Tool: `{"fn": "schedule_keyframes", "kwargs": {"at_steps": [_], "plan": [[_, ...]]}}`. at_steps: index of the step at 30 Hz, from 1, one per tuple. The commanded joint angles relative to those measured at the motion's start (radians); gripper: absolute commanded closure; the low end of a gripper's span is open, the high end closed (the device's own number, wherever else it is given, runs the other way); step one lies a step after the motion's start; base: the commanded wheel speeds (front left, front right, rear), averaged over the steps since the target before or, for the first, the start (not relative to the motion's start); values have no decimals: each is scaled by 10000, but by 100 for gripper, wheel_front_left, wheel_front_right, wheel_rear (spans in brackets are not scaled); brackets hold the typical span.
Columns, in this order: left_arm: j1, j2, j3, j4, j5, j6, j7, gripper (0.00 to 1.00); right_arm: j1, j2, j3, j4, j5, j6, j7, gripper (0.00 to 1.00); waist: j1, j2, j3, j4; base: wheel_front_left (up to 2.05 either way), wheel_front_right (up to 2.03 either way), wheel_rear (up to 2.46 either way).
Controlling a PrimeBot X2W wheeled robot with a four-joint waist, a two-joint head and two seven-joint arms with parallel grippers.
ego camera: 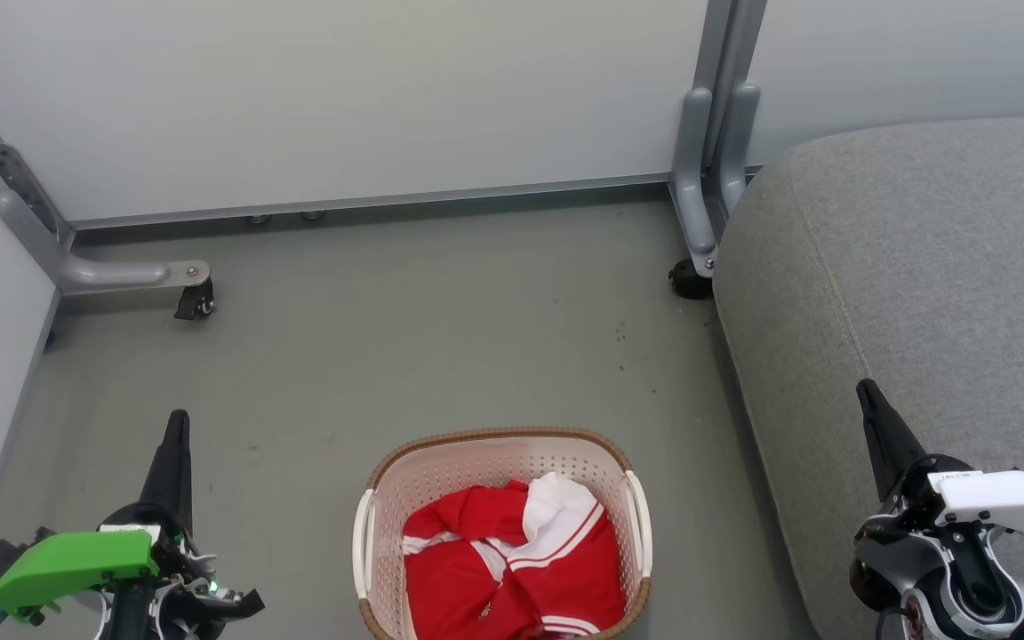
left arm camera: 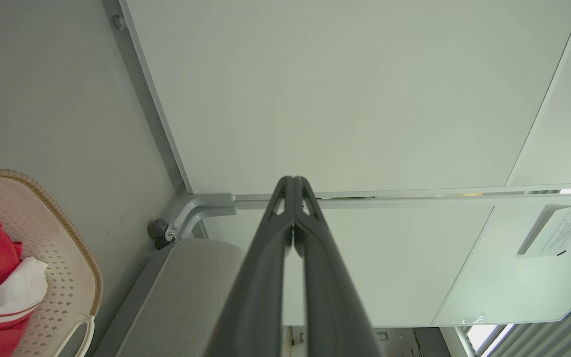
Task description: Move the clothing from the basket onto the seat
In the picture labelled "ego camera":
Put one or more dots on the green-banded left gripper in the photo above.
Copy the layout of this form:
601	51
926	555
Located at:
68	562

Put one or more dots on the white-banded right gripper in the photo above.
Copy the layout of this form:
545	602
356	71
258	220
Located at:
1001	498

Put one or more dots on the red and white jersey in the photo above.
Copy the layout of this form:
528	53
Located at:
476	578

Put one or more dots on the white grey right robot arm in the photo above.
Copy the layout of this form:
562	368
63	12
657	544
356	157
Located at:
939	578

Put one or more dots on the grey fabric sofa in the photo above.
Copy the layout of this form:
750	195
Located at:
921	284

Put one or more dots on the black caster wheel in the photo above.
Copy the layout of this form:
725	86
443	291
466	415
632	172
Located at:
196	302
688	281

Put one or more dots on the grey curved partition foot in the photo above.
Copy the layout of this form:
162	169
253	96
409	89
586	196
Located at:
94	271

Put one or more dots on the grey forked partition foot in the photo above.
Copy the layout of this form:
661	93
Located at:
694	196

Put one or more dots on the cream perforated laundry basket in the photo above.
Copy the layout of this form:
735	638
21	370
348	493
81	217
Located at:
494	462

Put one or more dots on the grey partition bottom rail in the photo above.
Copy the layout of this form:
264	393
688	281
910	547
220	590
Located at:
370	201

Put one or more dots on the grey slanted partition post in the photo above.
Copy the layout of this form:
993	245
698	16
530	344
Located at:
5	156

